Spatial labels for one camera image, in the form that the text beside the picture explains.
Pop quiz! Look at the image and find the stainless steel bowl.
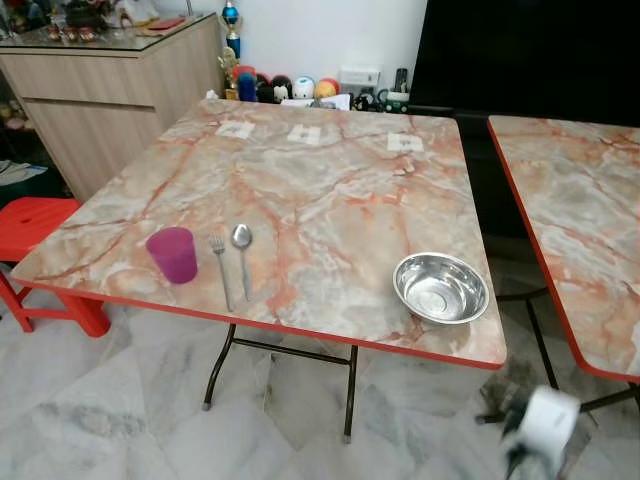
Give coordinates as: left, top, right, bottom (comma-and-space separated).
393, 252, 490, 325

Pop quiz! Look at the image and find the purple plastic cup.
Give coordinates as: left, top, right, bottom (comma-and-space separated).
146, 227, 199, 285

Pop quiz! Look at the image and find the blue trophy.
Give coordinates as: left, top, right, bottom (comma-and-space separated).
220, 0, 244, 59

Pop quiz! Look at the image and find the metal spoon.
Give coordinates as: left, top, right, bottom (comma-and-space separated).
231, 224, 255, 302

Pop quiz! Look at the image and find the red plastic stool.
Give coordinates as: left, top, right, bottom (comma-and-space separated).
0, 197, 111, 338

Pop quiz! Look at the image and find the wooden cabinet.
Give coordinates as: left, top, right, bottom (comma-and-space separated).
0, 12, 226, 201

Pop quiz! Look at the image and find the marble-pattern folding table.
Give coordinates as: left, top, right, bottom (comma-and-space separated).
488, 115, 640, 413
10, 98, 508, 443

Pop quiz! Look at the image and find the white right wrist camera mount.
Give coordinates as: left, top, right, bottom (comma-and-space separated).
515, 388, 581, 471

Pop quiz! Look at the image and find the white wall socket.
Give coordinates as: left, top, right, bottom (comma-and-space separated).
340, 66, 381, 89

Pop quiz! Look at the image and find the white paper label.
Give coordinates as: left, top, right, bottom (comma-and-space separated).
217, 121, 255, 139
287, 125, 322, 145
387, 133, 424, 153

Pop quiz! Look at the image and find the metal fork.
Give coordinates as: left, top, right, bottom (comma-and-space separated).
209, 236, 236, 312

